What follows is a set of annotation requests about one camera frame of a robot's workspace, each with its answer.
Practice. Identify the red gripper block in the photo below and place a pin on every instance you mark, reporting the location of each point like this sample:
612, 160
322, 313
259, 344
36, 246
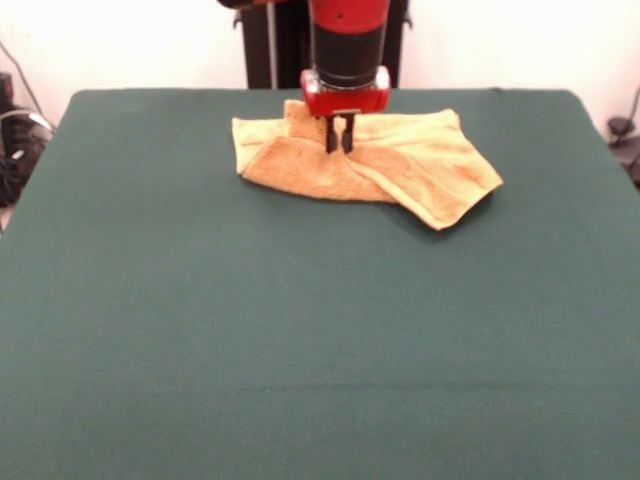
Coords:
345, 102

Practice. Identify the tan terry towel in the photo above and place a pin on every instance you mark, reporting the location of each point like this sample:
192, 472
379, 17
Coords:
425, 170

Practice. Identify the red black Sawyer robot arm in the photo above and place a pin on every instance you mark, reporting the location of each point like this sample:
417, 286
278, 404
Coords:
347, 50

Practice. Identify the dark green tablecloth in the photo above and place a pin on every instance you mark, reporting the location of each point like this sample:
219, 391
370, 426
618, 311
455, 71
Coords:
300, 325

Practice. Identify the dark grey stand base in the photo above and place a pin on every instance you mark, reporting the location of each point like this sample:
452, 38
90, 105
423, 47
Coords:
625, 150
20, 160

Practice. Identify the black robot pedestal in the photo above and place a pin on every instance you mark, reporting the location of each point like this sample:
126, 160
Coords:
260, 50

